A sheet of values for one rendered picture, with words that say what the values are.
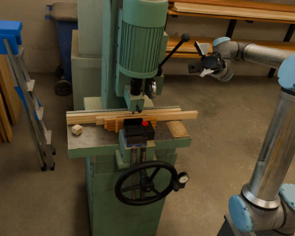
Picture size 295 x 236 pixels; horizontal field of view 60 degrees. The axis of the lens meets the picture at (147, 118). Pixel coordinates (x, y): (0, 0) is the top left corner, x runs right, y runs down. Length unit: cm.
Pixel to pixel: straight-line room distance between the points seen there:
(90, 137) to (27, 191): 110
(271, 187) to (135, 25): 80
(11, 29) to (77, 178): 121
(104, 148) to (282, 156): 73
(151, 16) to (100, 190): 89
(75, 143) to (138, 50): 50
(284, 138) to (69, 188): 165
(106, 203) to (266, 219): 82
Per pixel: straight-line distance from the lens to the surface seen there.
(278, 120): 98
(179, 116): 139
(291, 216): 126
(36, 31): 353
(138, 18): 101
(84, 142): 120
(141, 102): 121
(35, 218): 206
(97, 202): 150
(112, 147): 119
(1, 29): 173
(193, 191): 226
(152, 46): 105
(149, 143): 112
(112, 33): 128
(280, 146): 101
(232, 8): 336
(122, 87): 130
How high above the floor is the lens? 171
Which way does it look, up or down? 36 degrees down
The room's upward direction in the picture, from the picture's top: 9 degrees clockwise
